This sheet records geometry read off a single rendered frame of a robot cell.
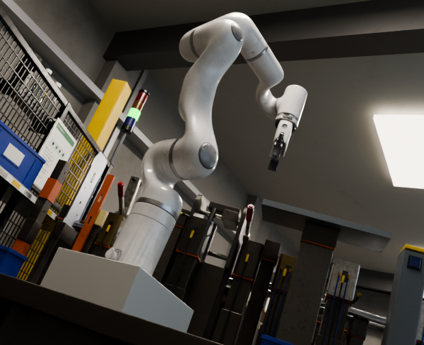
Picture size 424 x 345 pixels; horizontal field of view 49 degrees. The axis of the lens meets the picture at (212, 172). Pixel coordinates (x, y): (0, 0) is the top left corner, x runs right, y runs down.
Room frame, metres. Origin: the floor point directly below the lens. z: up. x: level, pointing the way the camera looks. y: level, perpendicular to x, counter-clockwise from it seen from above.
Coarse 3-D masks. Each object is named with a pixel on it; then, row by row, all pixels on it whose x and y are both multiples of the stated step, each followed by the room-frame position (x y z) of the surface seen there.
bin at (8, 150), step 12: (0, 120) 1.43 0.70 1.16; (0, 132) 1.45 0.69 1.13; (12, 132) 1.49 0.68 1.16; (0, 144) 1.47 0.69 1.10; (12, 144) 1.51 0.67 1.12; (24, 144) 1.55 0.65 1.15; (0, 156) 1.50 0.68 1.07; (12, 156) 1.54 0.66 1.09; (24, 156) 1.58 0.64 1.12; (36, 156) 1.62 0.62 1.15; (12, 168) 1.56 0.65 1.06; (24, 168) 1.60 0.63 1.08; (36, 168) 1.65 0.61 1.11; (24, 180) 1.63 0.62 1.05
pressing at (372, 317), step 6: (78, 222) 1.75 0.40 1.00; (78, 228) 1.82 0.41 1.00; (228, 282) 1.77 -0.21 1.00; (270, 294) 1.72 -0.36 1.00; (324, 306) 1.57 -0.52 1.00; (348, 312) 1.54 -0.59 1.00; (354, 312) 1.47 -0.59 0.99; (360, 312) 1.47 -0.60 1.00; (366, 312) 1.47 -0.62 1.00; (348, 318) 1.63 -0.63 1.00; (366, 318) 1.53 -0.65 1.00; (372, 318) 1.46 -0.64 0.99; (378, 318) 1.45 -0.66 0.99; (384, 318) 1.45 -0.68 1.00; (372, 324) 1.59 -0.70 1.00; (378, 324) 1.55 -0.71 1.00; (384, 324) 1.52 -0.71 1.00; (372, 330) 1.63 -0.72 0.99; (378, 330) 1.62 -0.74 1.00
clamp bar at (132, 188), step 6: (132, 180) 1.62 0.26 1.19; (138, 180) 1.63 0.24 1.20; (132, 186) 1.64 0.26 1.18; (138, 186) 1.65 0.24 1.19; (126, 192) 1.65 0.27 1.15; (132, 192) 1.64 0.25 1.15; (126, 198) 1.65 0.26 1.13; (132, 198) 1.64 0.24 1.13; (126, 204) 1.65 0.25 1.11; (132, 204) 1.66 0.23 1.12; (126, 210) 1.65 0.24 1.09
